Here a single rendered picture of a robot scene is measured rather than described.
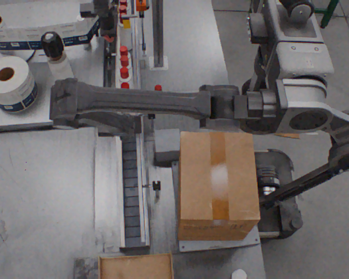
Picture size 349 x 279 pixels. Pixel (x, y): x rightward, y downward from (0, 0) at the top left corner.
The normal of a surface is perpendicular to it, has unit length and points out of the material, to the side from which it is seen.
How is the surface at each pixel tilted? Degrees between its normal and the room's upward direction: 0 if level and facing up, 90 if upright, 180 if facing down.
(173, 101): 29
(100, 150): 0
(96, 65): 0
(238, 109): 23
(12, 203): 0
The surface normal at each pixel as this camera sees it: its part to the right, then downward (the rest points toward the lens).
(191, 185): 0.01, -0.47
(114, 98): 0.32, -0.09
